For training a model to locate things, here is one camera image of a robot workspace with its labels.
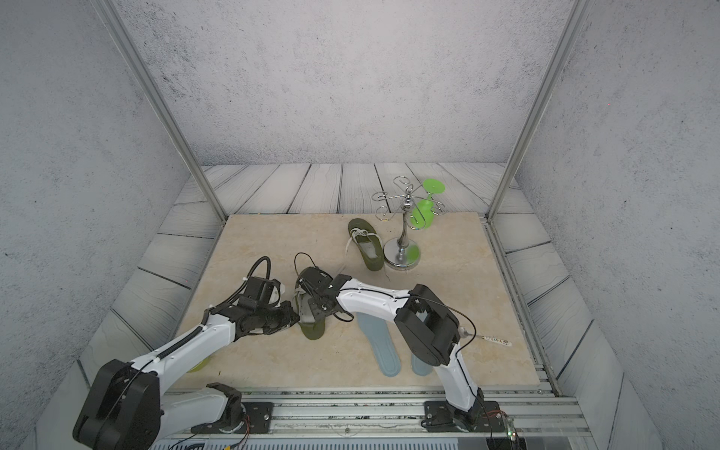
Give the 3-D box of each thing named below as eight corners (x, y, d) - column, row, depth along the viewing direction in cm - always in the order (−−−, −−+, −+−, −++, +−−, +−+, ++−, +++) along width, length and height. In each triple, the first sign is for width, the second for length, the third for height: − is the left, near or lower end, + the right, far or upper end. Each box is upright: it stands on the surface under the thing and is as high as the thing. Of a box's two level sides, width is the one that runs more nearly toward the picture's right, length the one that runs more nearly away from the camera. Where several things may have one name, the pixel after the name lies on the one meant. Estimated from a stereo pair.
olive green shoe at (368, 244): (371, 273, 104) (371, 260, 98) (342, 232, 118) (340, 218, 112) (393, 262, 108) (394, 249, 102) (362, 223, 121) (362, 210, 115)
